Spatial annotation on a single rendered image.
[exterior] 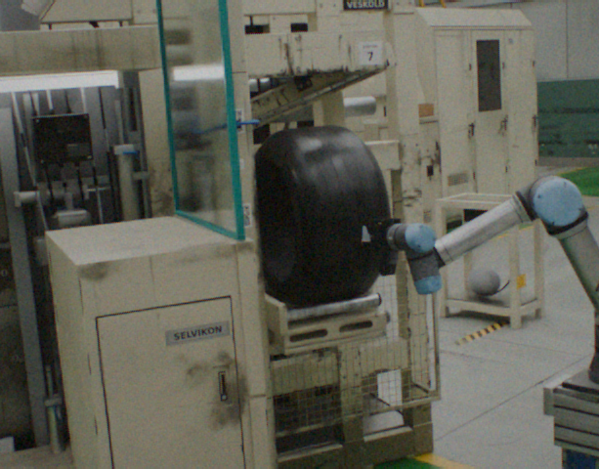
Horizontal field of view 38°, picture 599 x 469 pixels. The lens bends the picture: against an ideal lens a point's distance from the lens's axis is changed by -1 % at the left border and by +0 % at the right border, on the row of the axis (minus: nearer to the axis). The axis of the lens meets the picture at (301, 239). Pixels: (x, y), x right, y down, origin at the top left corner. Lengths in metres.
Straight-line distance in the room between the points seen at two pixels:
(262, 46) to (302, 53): 0.15
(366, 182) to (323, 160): 0.15
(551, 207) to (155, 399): 1.10
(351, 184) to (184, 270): 0.84
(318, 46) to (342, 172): 0.59
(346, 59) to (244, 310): 1.34
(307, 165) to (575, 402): 1.05
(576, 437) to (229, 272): 1.24
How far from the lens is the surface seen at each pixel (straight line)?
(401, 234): 2.37
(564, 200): 2.33
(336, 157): 2.67
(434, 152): 8.03
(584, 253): 2.39
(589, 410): 2.69
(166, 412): 2.01
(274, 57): 3.00
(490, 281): 5.85
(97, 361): 1.95
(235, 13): 2.69
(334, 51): 3.09
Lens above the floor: 1.61
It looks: 10 degrees down
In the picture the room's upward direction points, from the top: 4 degrees counter-clockwise
